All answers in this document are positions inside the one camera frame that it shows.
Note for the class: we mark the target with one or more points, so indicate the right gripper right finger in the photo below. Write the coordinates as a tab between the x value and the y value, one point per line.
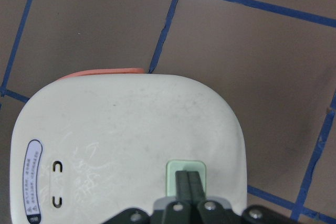
207	209

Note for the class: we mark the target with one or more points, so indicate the white rice cooker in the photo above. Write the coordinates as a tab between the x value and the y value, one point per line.
86	147

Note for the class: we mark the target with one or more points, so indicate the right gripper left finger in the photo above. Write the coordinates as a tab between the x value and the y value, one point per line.
175	209

